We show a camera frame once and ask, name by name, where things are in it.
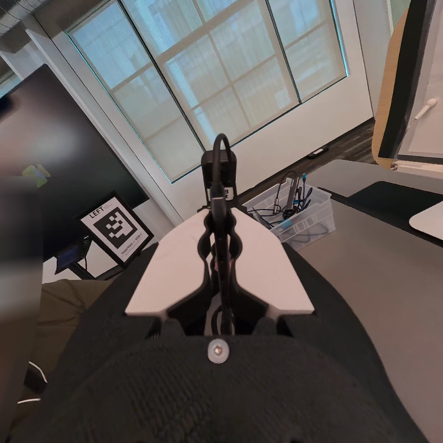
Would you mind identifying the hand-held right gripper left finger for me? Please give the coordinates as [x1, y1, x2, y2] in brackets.
[125, 208, 212, 317]

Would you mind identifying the large paned window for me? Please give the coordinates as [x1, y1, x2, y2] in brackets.
[66, 0, 350, 184]

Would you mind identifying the black metal screen stand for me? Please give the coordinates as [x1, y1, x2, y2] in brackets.
[55, 235, 120, 281]

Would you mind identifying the clear plastic bin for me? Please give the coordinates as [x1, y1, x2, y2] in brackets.
[242, 183, 337, 252]

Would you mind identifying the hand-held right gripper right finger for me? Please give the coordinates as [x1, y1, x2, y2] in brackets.
[228, 207, 315, 317]

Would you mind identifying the white marker board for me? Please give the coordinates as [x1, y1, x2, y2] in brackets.
[76, 191, 155, 269]

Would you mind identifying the black display screen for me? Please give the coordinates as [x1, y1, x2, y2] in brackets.
[0, 64, 150, 262]

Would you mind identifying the small blue tablet screen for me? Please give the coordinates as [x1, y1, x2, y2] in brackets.
[55, 246, 84, 275]

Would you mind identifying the person's olive green shirt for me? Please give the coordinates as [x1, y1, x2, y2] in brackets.
[21, 278, 116, 405]

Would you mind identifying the dark green desk mat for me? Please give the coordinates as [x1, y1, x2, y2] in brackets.
[347, 181, 443, 248]

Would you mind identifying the grey usb hub with cable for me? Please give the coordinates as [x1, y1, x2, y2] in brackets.
[209, 133, 237, 335]

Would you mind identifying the wooden-edged sign stand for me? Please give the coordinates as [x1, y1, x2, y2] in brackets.
[371, 0, 443, 242]

